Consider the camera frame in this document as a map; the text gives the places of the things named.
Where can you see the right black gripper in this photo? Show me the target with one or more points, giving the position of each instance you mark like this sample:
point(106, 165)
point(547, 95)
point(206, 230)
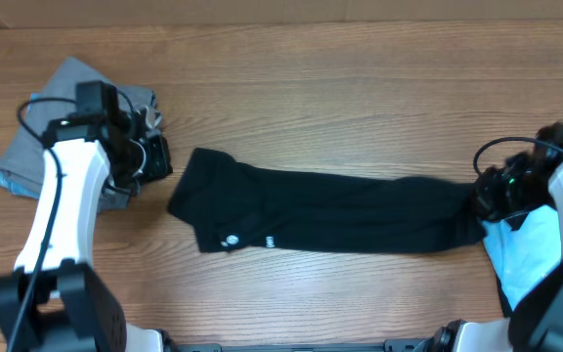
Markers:
point(483, 195)

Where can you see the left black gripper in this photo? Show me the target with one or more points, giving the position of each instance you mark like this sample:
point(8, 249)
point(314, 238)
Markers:
point(162, 166)

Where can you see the black polo shirt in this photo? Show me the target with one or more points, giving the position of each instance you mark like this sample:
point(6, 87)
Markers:
point(233, 205)

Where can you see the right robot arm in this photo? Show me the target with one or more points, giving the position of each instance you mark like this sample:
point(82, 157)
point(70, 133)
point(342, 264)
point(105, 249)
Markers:
point(536, 324)

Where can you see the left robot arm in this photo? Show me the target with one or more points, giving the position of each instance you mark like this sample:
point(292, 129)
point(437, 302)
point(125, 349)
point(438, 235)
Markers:
point(54, 300)

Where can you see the light blue shirt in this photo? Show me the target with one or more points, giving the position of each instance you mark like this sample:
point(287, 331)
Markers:
point(522, 258)

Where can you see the folded grey trousers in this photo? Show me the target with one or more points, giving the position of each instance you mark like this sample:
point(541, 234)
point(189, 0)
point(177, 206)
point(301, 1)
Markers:
point(55, 101)

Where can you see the light blue folded garment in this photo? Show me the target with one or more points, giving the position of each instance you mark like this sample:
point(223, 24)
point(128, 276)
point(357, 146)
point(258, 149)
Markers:
point(21, 166)

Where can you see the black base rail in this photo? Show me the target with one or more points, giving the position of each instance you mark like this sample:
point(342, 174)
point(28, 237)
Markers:
point(389, 345)

